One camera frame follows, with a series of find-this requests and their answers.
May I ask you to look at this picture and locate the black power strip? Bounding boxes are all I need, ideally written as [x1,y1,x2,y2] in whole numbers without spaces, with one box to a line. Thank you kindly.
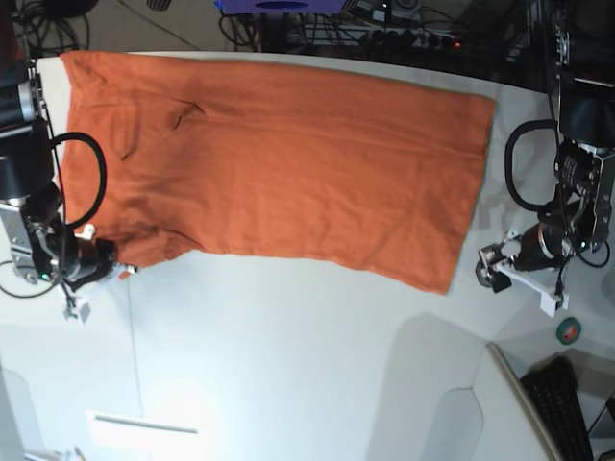
[369,29,462,51]

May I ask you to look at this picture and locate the black keyboard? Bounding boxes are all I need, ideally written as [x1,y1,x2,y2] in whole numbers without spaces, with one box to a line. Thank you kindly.
[521,355,594,461]

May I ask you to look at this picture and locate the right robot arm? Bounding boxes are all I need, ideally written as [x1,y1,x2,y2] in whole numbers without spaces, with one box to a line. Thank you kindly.
[1,5,138,292]

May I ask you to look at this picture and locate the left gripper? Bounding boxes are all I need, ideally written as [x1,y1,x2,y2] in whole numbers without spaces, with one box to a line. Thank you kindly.
[475,216,573,294]

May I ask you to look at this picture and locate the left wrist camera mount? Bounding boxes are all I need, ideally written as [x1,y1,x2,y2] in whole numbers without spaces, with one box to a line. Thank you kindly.
[483,230,570,318]

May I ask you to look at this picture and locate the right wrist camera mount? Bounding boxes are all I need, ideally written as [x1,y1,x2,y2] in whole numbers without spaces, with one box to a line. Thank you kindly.
[61,224,120,324]

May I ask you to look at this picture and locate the blue box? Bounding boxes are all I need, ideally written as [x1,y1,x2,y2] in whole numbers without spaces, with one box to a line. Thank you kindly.
[213,0,353,14]

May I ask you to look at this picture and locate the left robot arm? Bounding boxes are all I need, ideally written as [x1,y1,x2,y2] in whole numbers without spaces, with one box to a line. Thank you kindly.
[476,1,614,292]

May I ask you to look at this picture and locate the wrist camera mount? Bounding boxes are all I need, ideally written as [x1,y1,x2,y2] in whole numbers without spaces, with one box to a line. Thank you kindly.
[483,230,570,318]
[61,224,120,324]

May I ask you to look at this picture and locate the orange t-shirt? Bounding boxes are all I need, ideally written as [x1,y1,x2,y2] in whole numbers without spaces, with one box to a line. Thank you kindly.
[61,51,495,295]

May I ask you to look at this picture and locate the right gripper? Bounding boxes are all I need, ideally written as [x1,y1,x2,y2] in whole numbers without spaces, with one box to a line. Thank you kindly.
[47,234,139,288]

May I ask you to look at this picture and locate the green tape roll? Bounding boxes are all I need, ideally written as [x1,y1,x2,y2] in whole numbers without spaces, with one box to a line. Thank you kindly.
[555,317,582,346]

